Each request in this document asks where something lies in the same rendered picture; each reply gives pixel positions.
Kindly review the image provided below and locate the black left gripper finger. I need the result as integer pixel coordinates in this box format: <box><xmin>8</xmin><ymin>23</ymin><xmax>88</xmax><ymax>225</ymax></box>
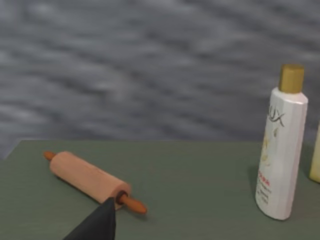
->
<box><xmin>61</xmin><ymin>196</ymin><xmax>118</xmax><ymax>240</ymax></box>

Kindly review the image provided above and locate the wooden rolling pin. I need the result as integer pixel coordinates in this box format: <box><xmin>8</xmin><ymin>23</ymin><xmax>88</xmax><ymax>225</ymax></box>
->
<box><xmin>43</xmin><ymin>150</ymin><xmax>148</xmax><ymax>215</ymax></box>

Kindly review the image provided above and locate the white bottle with gold cap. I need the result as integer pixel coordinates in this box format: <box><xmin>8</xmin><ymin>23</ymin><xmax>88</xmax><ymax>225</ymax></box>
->
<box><xmin>254</xmin><ymin>63</ymin><xmax>309</xmax><ymax>221</ymax></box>

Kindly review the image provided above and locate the pale yellow bottle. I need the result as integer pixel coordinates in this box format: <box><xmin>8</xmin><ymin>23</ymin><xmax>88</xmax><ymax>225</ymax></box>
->
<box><xmin>308</xmin><ymin>120</ymin><xmax>320</xmax><ymax>183</ymax></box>

